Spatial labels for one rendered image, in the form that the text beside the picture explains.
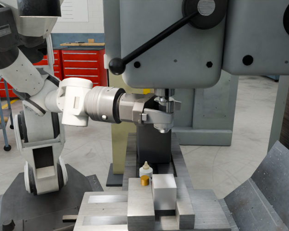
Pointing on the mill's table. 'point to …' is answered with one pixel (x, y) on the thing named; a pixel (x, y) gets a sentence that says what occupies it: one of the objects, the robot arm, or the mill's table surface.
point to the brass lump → (144, 180)
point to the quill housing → (169, 47)
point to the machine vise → (109, 197)
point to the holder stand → (153, 145)
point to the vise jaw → (140, 206)
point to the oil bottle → (145, 170)
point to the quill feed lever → (119, 66)
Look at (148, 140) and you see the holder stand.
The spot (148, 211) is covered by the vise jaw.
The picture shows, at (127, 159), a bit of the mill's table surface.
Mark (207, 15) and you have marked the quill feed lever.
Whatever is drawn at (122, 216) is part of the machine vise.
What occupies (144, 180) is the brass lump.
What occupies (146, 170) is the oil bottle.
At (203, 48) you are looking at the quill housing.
